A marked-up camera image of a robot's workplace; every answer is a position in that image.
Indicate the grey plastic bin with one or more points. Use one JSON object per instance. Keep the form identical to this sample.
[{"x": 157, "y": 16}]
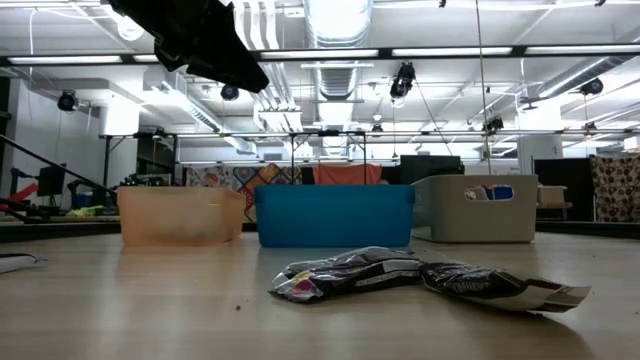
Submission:
[{"x": 450, "y": 215}]

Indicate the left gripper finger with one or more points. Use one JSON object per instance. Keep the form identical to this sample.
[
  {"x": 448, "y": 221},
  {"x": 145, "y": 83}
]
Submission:
[{"x": 220, "y": 57}]

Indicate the blue white candy bar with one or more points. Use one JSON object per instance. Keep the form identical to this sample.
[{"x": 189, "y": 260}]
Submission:
[{"x": 17, "y": 262}]

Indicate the blue plastic bin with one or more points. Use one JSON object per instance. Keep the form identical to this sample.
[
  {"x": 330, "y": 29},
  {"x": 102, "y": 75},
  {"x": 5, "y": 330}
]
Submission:
[{"x": 335, "y": 215}]

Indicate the colourful patterned quilt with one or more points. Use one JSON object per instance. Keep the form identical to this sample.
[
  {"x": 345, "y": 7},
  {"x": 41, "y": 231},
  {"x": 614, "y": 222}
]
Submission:
[{"x": 260, "y": 175}]

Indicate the black folding table frame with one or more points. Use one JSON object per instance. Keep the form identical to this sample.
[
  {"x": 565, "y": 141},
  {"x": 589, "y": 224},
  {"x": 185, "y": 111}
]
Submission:
[{"x": 327, "y": 133}]

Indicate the small black monitor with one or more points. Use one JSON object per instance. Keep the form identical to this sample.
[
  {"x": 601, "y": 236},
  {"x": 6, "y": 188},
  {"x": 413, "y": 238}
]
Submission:
[{"x": 50, "y": 180}]

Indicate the blue object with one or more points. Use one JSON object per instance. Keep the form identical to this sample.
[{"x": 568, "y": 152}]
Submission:
[{"x": 500, "y": 193}]

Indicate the white pillar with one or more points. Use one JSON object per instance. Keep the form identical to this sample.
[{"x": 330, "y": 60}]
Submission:
[{"x": 540, "y": 150}]

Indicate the red object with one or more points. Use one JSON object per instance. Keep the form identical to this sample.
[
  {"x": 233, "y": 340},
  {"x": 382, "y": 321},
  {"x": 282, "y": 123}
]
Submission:
[{"x": 20, "y": 194}]

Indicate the silver ceiling duct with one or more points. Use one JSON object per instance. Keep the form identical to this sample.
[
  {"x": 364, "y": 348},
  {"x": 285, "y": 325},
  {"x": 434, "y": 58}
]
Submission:
[{"x": 337, "y": 30}]

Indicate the orange cloth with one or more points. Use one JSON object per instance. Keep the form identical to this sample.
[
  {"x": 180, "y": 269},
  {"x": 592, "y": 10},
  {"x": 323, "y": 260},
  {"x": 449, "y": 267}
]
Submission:
[{"x": 347, "y": 175}]

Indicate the yellow green object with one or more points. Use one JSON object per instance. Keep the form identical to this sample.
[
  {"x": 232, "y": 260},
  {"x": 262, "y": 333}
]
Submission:
[{"x": 82, "y": 210}]

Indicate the orange plastic bin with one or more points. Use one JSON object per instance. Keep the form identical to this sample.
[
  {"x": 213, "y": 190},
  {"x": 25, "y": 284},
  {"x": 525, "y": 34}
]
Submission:
[{"x": 180, "y": 215}]

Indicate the black hanging spotlight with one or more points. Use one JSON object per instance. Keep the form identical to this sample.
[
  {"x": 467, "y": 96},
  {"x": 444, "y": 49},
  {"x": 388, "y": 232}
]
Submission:
[
  {"x": 494, "y": 124},
  {"x": 592, "y": 86},
  {"x": 229, "y": 93},
  {"x": 66, "y": 101},
  {"x": 402, "y": 80}
]

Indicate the dark brown chocolate bar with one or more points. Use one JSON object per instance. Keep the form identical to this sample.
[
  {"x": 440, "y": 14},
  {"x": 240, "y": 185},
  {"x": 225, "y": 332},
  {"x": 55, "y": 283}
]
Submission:
[
  {"x": 345, "y": 275},
  {"x": 500, "y": 290}
]

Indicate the dotted curtain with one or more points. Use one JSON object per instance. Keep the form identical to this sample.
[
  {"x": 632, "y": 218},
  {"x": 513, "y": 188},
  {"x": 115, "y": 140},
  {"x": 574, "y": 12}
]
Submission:
[{"x": 617, "y": 187}]

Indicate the black overhead beam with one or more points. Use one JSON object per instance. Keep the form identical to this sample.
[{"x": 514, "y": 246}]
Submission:
[{"x": 385, "y": 52}]

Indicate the small wooden table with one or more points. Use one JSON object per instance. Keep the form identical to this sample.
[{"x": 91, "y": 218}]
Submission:
[{"x": 552, "y": 195}]

